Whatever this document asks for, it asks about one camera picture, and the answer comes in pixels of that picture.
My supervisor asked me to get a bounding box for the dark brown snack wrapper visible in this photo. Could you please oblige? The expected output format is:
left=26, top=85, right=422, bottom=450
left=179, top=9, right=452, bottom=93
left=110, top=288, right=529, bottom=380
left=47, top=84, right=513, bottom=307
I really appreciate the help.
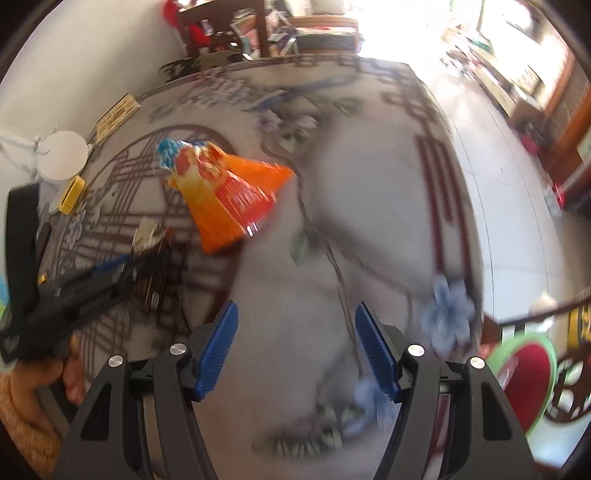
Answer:
left=131, top=216, right=175, bottom=313

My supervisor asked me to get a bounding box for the orange snack bag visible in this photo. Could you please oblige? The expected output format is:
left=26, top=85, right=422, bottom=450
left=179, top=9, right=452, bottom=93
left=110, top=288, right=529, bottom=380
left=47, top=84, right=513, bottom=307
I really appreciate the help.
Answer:
left=157, top=139, right=294, bottom=254

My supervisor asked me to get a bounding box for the green rimmed red trash bin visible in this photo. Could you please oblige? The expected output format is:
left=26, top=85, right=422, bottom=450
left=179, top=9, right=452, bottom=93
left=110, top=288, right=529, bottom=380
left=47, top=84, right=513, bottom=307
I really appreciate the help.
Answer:
left=486, top=332, right=557, bottom=436

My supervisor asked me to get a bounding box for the left hand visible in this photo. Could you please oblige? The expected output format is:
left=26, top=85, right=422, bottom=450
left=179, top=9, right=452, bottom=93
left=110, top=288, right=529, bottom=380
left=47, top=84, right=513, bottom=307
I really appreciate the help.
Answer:
left=9, top=334, right=86, bottom=433

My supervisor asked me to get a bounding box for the yellow plastic holder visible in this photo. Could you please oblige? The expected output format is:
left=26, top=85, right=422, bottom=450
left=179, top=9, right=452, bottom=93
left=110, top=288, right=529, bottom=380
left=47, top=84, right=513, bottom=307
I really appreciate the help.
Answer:
left=58, top=175, right=86, bottom=215

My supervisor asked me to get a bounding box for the white round lamp base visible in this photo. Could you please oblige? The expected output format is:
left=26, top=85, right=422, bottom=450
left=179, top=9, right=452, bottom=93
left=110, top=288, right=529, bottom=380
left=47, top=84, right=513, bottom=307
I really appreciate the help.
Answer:
left=36, top=130, right=89, bottom=183

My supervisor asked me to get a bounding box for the framed gold picture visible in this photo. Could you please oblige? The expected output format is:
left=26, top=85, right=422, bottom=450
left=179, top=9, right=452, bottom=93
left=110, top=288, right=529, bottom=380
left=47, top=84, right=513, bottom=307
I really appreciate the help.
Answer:
left=95, top=93, right=141, bottom=144

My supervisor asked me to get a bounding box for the patterned table cloth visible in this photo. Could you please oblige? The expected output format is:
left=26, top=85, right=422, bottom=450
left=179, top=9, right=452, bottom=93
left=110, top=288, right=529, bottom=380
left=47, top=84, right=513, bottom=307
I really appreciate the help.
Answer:
left=44, top=54, right=483, bottom=479

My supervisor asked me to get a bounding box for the small red waste basket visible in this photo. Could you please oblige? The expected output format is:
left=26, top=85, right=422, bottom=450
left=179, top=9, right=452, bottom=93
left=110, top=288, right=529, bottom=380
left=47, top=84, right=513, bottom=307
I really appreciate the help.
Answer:
left=521, top=122, right=549, bottom=156

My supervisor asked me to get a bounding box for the dark wooden chair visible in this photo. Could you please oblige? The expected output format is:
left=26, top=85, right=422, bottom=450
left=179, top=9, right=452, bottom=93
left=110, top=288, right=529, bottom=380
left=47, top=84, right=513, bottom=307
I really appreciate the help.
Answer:
left=176, top=0, right=270, bottom=58

